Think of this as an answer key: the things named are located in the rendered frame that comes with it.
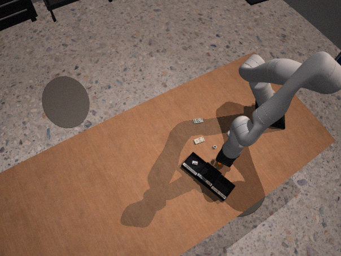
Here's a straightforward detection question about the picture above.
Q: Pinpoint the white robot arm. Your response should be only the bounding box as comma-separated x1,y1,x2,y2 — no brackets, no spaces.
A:
226,51,341,153

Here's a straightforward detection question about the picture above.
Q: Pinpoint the black rack of three bins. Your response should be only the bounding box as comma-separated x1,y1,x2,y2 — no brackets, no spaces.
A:
181,152,235,201

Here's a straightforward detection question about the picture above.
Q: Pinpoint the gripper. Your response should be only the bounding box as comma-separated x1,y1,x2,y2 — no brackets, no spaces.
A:
216,142,242,167

